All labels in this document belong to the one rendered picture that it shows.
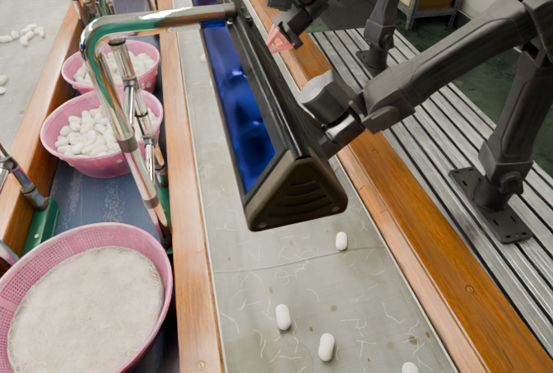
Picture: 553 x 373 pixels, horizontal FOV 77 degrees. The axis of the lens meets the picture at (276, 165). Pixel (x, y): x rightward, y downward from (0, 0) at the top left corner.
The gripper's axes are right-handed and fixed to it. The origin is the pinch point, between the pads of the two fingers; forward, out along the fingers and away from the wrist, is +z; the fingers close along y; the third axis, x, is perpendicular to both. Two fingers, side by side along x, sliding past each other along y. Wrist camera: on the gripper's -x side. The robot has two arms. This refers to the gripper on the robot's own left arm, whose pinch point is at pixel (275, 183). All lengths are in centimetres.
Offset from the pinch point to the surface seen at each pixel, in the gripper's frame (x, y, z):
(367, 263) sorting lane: 9.0, 19.1, -6.4
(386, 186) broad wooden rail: 13.4, 6.4, -15.3
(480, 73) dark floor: 178, -129, -88
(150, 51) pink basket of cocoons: -14, -64, 18
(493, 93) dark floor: 172, -105, -82
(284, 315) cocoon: -3.0, 24.5, 4.3
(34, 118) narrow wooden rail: -33, -34, 37
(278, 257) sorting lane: -0.2, 14.1, 4.1
